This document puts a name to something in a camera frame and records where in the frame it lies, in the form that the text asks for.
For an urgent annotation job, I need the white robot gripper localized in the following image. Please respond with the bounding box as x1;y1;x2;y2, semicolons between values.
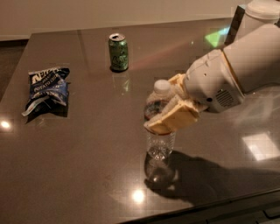
143;50;244;135

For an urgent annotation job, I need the clear plastic water bottle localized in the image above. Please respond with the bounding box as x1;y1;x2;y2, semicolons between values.
143;80;175;160

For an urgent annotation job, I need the dark box behind container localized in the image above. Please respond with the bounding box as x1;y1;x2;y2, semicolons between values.
224;4;246;46

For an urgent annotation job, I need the green soda can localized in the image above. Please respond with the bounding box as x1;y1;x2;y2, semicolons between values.
108;33;129;72

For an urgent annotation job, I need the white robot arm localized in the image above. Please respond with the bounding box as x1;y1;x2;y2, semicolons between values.
144;24;280;135

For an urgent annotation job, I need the white lidded container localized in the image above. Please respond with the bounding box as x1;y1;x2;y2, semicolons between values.
234;0;280;41

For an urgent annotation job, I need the blue potato chip bag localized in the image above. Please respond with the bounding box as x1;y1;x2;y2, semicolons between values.
22;66;70;116

